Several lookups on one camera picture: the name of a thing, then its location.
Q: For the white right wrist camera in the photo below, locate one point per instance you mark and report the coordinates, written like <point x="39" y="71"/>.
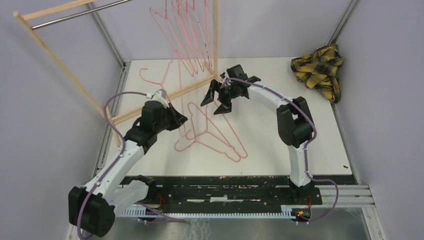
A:
<point x="223" y="76"/>

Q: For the pink wire hanger pile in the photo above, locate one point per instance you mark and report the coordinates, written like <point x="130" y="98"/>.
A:
<point x="214" y="132"/>

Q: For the yellow plaid shirt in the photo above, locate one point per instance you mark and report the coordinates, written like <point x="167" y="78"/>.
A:
<point x="319" y="71"/>

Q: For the wooden clothes rack frame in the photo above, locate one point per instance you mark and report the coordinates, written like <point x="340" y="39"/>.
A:
<point x="23" y="21"/>

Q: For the pink wire hanger with hook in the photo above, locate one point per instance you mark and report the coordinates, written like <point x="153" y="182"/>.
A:
<point x="186" y="142"/>

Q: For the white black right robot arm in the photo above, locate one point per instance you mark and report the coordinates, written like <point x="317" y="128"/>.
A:
<point x="295" y="125"/>

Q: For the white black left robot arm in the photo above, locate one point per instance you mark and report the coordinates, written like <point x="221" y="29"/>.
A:
<point x="95" y="206"/>

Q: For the metal rack rod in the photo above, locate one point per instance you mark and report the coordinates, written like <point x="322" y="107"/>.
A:
<point x="79" y="14"/>

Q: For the white slotted cable duct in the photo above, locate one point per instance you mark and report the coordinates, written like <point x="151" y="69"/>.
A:
<point x="142" y="212"/>

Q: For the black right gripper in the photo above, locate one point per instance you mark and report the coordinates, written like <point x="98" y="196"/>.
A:
<point x="223" y="108"/>

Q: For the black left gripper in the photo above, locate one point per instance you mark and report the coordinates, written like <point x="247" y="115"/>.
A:
<point x="178" y="119"/>

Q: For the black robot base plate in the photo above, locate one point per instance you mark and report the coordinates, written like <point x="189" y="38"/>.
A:
<point x="234" y="194"/>

